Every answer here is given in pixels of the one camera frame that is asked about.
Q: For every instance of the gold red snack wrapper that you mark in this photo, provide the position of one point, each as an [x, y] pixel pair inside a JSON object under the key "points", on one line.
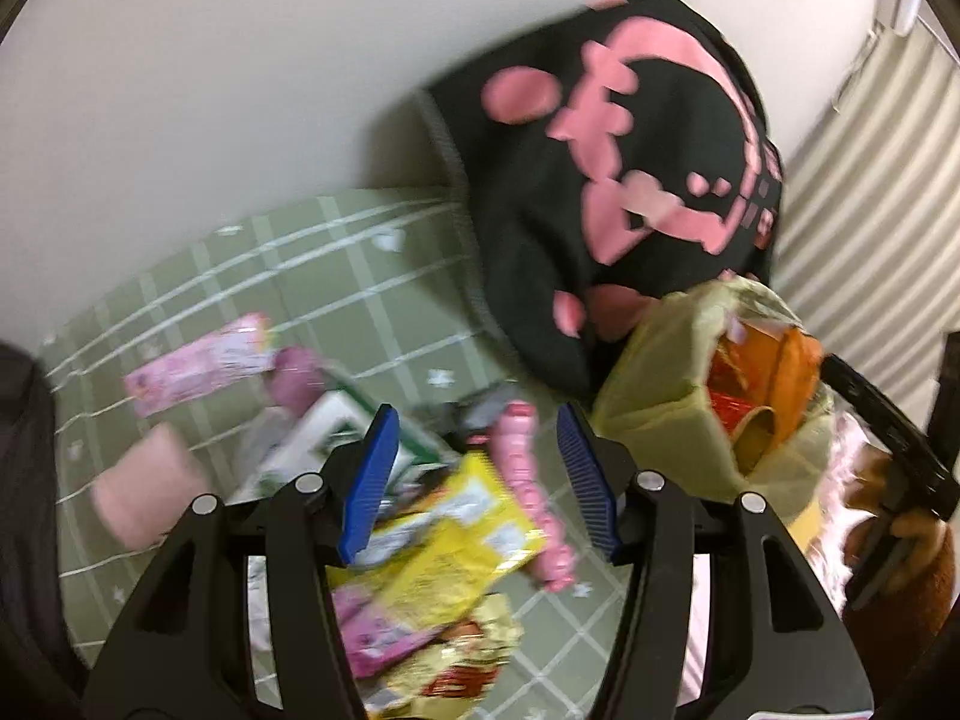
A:
{"points": [[465, 660]]}

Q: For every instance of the pink glossy wrapper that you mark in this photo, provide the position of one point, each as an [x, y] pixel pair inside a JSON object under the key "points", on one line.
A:
{"points": [[367, 626]]}

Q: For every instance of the pink printed long packet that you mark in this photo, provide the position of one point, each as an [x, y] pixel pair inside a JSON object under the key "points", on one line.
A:
{"points": [[199, 367]]}

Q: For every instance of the red patterned snack wrapper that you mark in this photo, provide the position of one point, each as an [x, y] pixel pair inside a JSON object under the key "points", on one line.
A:
{"points": [[731, 397]]}

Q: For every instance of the orange plastic packet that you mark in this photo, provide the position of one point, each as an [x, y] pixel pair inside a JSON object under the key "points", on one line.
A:
{"points": [[780, 382]]}

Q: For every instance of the dark foil wrapper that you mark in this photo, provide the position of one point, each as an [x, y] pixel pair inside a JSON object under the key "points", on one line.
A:
{"points": [[476, 412]]}

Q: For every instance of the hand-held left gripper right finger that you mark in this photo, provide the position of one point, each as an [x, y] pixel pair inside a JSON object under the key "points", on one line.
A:
{"points": [[589, 480]]}

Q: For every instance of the black pillow with pink print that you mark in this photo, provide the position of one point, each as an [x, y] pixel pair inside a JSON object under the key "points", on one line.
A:
{"points": [[525, 225]]}

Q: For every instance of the person's right forearm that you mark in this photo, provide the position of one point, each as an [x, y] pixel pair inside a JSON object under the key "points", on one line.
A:
{"points": [[915, 600]]}

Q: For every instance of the beige pleated curtain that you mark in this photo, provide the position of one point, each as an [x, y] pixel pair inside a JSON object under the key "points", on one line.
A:
{"points": [[862, 202]]}

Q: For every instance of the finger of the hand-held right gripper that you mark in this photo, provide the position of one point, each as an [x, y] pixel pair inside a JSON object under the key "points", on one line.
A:
{"points": [[885, 427], [949, 405]]}

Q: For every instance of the white snack packet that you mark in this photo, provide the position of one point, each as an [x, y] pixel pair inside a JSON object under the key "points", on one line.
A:
{"points": [[262, 442]]}

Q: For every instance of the yellow snack packet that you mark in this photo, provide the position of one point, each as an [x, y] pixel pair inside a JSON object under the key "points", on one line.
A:
{"points": [[442, 555]]}

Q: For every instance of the green checked bed sheet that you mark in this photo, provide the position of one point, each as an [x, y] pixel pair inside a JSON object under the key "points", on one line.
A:
{"points": [[337, 270]]}

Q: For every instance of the black jacket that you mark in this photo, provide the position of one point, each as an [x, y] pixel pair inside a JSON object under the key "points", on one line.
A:
{"points": [[30, 540]]}

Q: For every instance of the bin with yellow-green bag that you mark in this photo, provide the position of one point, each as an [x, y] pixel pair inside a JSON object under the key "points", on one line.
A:
{"points": [[652, 397]]}

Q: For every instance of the green white packet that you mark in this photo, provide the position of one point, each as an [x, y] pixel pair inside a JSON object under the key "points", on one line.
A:
{"points": [[322, 427]]}

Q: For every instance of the pale pink packet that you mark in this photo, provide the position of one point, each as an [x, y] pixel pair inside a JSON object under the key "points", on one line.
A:
{"points": [[150, 487]]}

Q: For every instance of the magenta wrapper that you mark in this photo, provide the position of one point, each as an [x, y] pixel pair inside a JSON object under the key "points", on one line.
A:
{"points": [[296, 382]]}

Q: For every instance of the person's right hand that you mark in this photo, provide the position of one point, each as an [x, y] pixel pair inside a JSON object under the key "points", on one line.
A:
{"points": [[919, 529]]}

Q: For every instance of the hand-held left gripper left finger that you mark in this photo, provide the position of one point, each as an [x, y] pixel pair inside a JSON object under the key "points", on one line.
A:
{"points": [[371, 480]]}

